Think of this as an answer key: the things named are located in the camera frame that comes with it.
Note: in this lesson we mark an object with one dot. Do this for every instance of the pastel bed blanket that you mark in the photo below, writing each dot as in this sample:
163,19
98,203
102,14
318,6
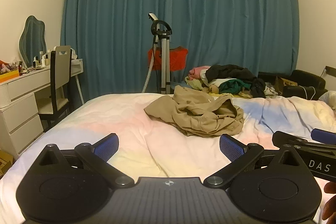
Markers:
105,116

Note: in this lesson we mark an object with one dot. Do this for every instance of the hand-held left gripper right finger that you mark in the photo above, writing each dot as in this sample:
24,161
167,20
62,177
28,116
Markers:
231,146

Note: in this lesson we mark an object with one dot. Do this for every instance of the person's right hand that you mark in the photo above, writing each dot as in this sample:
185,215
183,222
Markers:
332,188

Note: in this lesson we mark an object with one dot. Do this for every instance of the group of toiletry bottles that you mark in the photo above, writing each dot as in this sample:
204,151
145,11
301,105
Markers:
43,60

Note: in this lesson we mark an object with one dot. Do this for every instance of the garment steamer stand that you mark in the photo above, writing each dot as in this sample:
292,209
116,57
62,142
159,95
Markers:
165,61

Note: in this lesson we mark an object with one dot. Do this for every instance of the blue curtain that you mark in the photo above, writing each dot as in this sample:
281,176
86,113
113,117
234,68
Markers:
118,16

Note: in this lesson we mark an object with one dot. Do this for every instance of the white desk with drawers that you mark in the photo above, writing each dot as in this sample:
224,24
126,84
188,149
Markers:
21,87

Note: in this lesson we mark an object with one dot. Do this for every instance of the brown cardboard box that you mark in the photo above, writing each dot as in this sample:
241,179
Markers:
287,82
5,161

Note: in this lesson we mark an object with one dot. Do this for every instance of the black couch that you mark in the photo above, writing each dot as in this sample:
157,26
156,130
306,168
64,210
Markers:
307,79

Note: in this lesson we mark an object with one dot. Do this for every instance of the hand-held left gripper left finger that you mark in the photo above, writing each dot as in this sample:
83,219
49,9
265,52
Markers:
106,146

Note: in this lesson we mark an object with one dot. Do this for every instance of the orange box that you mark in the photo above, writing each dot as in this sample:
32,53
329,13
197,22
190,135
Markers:
8,77

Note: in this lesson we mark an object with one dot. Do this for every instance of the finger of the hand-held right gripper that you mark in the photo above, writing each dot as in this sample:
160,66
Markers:
324,135
287,138

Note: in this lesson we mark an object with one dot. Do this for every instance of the white pillow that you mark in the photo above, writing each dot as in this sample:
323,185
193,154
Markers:
329,99

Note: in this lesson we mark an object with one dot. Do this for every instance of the pile of clothes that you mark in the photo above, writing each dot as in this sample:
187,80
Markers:
231,74

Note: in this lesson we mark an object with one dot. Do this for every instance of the beige t-shirt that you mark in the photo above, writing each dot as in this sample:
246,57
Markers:
199,121

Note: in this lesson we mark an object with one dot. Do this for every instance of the wavy table mirror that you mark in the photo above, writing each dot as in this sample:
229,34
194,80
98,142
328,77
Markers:
32,37

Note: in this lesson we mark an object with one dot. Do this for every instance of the black and white chair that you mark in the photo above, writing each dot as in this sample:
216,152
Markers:
61,66

